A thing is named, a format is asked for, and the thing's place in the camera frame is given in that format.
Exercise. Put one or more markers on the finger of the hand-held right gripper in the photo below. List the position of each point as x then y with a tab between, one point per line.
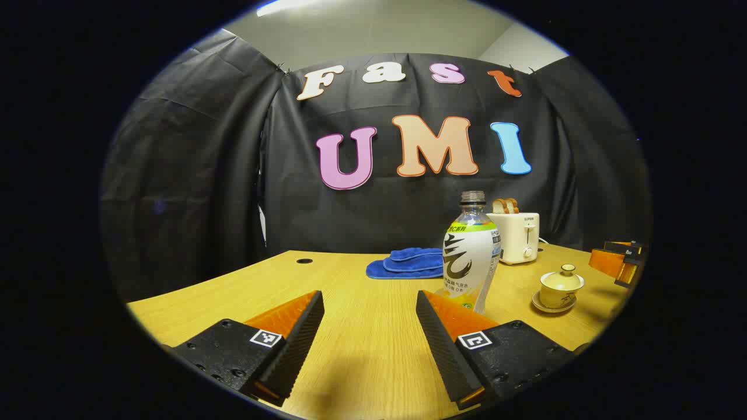
627	248
610	263

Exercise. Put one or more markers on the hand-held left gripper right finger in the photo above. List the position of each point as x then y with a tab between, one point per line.
440	344

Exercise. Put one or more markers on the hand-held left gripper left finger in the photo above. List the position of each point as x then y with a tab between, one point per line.
297	344

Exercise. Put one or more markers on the cream ceramic teacup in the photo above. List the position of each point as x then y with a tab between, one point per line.
557	297

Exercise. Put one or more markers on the plastic water bottle white label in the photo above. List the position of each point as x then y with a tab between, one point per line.
470	262

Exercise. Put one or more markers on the cream ceramic saucer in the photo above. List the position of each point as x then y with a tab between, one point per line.
540	304

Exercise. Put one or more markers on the blue towel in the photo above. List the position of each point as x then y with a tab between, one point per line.
405	265

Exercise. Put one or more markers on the cream toaster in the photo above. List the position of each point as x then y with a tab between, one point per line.
516	236

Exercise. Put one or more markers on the bread slice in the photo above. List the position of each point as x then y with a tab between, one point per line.
512	205
499	206

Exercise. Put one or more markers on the black backdrop cloth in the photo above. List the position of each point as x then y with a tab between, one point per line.
192	192

